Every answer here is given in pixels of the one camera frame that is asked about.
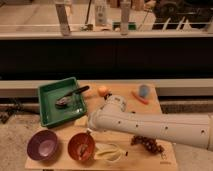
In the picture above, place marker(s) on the black handled spoon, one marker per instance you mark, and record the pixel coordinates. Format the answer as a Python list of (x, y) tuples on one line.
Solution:
[(63, 101)]

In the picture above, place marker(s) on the orange carrot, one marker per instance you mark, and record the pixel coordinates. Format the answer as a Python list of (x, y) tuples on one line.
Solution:
[(142, 100)]

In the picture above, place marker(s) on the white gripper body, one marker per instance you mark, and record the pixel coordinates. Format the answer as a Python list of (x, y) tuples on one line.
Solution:
[(115, 102)]

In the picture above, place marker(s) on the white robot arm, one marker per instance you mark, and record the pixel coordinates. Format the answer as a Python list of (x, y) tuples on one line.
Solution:
[(193, 130)]

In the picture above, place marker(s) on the blue cup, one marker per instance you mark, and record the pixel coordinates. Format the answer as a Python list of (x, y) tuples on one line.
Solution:
[(143, 91)]

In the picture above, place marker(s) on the orange fruit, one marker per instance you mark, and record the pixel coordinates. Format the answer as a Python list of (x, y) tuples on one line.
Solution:
[(103, 91)]

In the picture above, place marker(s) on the green plastic tray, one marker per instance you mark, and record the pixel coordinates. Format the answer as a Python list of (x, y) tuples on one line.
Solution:
[(50, 115)]

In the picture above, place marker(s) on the red bowl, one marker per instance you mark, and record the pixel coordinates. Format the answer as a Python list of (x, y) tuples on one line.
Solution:
[(75, 144)]

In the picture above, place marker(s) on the wooden board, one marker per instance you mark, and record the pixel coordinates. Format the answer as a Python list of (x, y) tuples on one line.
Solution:
[(138, 158)]

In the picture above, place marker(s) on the bunch of dark grapes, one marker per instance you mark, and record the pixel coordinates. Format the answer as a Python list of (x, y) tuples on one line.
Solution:
[(149, 144)]

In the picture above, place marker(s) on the small dark round object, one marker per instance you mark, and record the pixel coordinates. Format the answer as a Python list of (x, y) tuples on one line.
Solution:
[(107, 96)]

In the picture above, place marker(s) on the yellow banana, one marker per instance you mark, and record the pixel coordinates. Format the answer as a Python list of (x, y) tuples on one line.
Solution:
[(109, 152)]

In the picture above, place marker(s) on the fork with dark handle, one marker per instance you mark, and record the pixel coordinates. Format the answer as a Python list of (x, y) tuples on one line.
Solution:
[(84, 144)]

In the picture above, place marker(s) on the purple bowl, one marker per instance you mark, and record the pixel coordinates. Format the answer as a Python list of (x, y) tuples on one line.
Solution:
[(42, 145)]

